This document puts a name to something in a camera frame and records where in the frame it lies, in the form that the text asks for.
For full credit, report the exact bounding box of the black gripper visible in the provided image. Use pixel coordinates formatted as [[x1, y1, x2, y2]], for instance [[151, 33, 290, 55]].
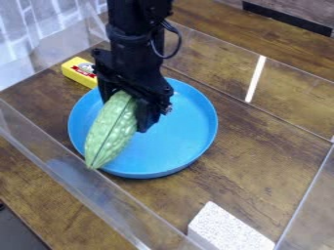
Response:
[[91, 23, 175, 133]]

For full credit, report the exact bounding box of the yellow rectangular box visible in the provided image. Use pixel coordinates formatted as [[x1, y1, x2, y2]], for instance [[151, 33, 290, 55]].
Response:
[[62, 57, 98, 89]]

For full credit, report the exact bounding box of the white speckled foam block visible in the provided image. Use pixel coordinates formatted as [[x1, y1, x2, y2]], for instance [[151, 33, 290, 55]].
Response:
[[188, 201, 275, 250]]

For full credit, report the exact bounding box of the green bitter gourd toy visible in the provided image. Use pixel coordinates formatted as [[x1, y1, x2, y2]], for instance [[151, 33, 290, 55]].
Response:
[[84, 91, 138, 169]]

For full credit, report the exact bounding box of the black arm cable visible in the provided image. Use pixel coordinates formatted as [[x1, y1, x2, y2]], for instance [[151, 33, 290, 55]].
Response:
[[148, 19, 184, 60]]

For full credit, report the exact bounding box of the clear acrylic enclosure wall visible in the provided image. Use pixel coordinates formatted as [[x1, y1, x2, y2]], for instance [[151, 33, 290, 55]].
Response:
[[0, 0, 334, 250]]

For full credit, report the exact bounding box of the blue round tray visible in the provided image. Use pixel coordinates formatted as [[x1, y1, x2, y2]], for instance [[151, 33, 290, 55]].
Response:
[[68, 78, 218, 179]]

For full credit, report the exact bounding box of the black baseboard strip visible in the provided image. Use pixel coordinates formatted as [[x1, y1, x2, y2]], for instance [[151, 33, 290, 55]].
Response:
[[242, 0, 334, 37]]

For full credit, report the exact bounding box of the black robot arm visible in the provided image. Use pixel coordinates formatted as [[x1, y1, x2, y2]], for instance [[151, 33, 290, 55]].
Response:
[[91, 0, 174, 133]]

